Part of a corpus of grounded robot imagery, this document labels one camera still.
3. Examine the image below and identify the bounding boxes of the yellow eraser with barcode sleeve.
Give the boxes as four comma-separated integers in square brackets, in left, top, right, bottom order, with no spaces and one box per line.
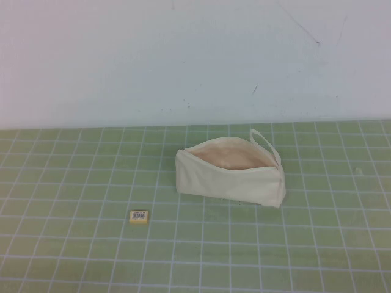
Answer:
[129,209,148,226]

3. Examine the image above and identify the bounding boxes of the cream fabric pencil case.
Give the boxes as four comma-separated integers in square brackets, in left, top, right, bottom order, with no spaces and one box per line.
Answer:
[175,128,287,210]

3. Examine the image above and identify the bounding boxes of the green grid cutting mat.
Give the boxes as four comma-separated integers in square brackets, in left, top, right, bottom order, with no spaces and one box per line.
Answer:
[0,120,391,293]

